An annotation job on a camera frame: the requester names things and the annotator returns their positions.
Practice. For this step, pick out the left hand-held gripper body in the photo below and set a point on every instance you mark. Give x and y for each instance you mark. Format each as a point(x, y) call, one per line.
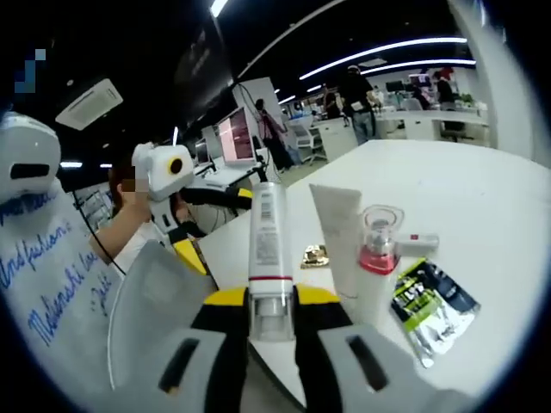
point(159, 180)

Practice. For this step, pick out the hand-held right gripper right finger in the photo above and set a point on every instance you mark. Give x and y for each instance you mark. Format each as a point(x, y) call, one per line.
point(323, 353)

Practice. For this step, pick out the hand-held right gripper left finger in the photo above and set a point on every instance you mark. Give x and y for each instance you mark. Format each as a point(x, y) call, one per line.
point(224, 353)

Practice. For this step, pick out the white slim skincare bottle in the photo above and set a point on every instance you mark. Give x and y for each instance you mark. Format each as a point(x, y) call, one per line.
point(269, 232)

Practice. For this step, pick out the gold skincare sachet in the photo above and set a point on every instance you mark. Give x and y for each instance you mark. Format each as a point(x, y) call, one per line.
point(314, 257)

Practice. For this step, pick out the white skincare bottle red collar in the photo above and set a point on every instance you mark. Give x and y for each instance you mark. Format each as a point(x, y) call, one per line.
point(381, 262)

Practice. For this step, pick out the green black skincare sachet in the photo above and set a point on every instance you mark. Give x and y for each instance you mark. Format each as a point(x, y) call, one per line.
point(430, 310)

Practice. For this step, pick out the white skincare tube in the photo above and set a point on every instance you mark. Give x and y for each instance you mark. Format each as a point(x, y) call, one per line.
point(338, 232)

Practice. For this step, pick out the black tripod stand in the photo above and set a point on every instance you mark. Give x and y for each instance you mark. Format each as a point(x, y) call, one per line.
point(260, 165)

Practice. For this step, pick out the white laptop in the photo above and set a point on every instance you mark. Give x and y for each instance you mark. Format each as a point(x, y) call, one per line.
point(237, 137)

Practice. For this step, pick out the grey mesh office chair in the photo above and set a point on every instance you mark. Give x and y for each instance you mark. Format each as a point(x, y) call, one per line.
point(150, 310)

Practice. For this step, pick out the ceiling air conditioner unit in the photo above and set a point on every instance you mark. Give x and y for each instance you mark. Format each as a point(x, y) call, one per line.
point(88, 105)

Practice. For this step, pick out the white office chair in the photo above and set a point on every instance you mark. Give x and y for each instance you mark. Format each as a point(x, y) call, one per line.
point(307, 142)

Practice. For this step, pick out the white chest-worn device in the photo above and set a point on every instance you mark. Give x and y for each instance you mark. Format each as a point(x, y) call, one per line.
point(30, 142)

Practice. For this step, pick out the light shirt with blue script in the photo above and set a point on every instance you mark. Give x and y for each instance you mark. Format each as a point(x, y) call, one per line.
point(51, 279)

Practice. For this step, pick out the white office counter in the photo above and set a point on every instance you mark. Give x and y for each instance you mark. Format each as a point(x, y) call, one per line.
point(422, 125)

